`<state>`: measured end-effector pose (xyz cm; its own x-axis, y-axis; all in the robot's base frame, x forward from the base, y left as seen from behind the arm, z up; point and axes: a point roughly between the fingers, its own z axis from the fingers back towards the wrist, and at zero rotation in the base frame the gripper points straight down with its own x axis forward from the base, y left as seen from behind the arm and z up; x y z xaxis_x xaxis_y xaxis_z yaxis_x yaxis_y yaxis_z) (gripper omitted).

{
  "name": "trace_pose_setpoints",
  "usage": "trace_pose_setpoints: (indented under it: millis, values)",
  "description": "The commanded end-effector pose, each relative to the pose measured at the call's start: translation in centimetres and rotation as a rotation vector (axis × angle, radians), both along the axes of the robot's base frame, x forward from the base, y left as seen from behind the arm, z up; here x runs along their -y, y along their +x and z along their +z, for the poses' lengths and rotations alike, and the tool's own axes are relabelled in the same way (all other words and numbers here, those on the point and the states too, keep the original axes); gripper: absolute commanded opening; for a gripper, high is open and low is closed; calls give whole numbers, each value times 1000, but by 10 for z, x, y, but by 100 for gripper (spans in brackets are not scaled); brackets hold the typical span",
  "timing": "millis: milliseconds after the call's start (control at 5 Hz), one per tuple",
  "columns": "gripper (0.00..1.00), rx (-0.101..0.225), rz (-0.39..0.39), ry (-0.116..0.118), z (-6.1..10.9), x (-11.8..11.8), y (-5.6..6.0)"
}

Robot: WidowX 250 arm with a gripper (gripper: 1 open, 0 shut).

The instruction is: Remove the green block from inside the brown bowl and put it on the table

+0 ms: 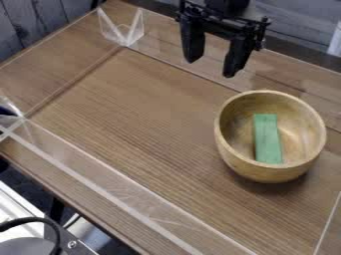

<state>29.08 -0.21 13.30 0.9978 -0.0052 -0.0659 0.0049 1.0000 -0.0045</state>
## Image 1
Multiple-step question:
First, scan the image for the white post at right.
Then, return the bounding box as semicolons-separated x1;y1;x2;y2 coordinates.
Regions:
327;23;341;57

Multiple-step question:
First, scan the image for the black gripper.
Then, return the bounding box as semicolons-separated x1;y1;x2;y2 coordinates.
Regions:
175;0;270;78

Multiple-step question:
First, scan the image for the brown wooden bowl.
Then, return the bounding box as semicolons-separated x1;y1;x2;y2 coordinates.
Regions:
214;90;326;183

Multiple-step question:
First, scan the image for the grey metal mount plate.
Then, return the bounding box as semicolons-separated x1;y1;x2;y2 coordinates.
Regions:
0;228;100;255

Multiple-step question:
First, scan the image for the green rectangular block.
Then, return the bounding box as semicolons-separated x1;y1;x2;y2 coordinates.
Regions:
253;114;282;164

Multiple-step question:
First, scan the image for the black cable loop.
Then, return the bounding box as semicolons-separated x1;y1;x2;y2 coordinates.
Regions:
0;216;64;255

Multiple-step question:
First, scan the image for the clear acrylic front barrier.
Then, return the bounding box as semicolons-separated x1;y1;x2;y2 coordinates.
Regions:
0;96;257;255

